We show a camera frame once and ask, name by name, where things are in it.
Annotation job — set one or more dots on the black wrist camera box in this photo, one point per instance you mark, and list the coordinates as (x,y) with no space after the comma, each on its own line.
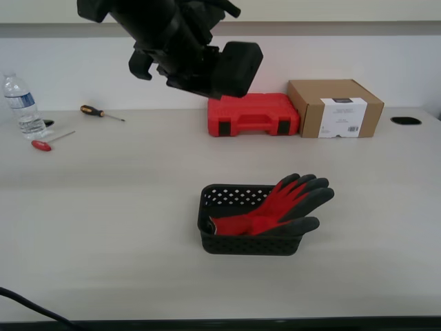
(239,69)

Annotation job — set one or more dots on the clear plastic water bottle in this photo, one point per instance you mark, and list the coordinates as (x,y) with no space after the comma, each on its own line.
(24,110)

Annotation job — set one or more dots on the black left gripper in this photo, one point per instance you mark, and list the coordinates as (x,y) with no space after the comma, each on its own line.
(182,58)

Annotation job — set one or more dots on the black plastic lattice basket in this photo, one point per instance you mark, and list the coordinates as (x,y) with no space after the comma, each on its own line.
(248,245)

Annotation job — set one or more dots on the brown cardboard box white label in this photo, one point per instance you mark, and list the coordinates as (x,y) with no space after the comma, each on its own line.
(310,103)

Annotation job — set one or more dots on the red plastic tool case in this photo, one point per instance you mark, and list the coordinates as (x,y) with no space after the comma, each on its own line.
(255,113)

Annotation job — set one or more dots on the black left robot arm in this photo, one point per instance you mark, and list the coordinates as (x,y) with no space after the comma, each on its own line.
(148,17)

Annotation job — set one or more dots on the red and grey work glove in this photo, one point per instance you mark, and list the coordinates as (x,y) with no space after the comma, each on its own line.
(275,210)

